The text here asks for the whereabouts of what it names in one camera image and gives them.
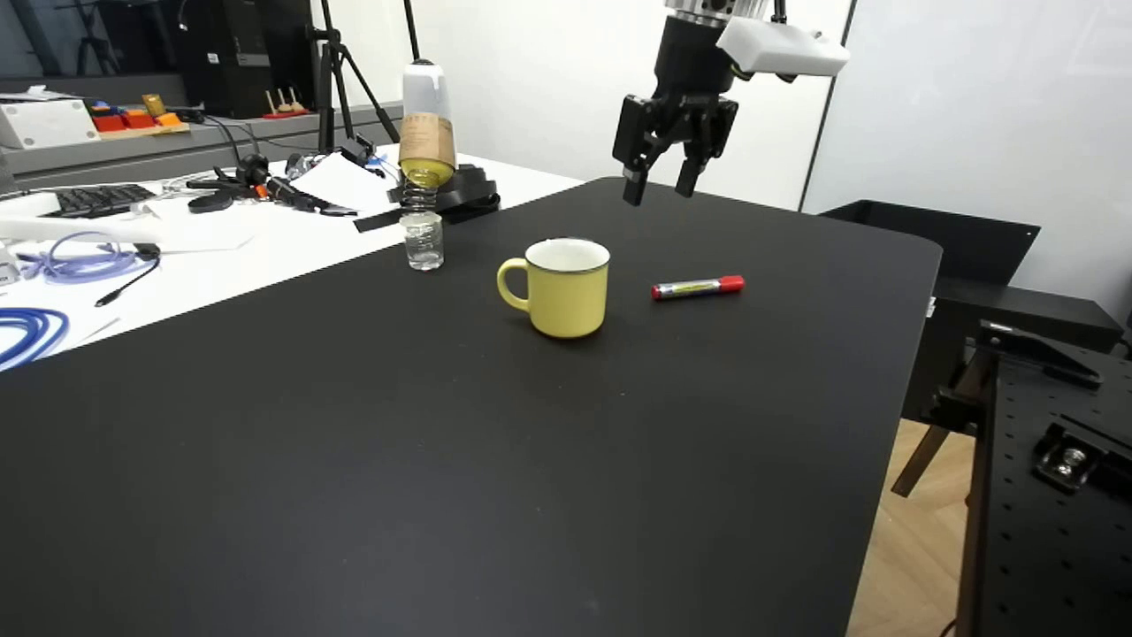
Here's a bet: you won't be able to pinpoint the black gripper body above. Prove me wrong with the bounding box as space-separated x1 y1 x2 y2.
644 11 744 137

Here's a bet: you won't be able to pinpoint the red marker pen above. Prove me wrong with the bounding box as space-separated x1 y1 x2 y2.
651 272 751 303

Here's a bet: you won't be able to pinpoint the black round device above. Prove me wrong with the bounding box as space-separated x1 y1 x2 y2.
436 159 507 225

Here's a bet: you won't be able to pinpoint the yellow enamel mug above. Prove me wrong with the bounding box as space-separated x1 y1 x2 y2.
490 238 615 342

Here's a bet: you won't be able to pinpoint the small clear glass jar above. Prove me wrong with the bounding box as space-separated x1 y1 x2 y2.
398 208 450 277

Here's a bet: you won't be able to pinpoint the thin black stand pole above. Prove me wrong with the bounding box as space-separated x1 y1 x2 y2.
398 0 427 72

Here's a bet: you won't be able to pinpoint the black boxy furniture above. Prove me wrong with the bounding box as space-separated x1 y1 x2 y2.
817 199 1126 357

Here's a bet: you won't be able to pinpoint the white paper sheet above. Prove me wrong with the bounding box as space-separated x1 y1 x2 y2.
282 147 404 221

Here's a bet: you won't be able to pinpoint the black tripod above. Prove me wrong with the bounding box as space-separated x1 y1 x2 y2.
308 0 407 162

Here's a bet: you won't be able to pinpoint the wooden leg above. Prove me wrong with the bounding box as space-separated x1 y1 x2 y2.
888 338 989 500

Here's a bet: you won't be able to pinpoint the dark computer monitor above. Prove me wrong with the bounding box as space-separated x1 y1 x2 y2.
173 0 317 119

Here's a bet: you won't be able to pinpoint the white side table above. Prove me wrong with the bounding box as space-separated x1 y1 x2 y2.
0 144 586 373

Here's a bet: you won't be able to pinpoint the metal black clamp fixture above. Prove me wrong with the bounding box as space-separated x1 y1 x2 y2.
1028 410 1132 500

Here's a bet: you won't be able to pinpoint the red and orange blocks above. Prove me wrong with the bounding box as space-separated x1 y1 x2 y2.
87 93 196 137

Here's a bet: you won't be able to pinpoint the black keyboard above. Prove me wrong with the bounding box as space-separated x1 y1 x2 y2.
46 179 159 224

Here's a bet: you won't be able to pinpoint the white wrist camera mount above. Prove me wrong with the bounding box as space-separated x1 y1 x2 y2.
716 11 852 86

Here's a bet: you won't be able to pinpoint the black tools with cables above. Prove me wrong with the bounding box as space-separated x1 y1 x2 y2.
183 157 362 224

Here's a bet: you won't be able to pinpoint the pale blue cable loop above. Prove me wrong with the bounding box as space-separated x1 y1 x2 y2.
15 225 166 311

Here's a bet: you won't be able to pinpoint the bright blue cable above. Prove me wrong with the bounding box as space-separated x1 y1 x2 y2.
0 303 71 375

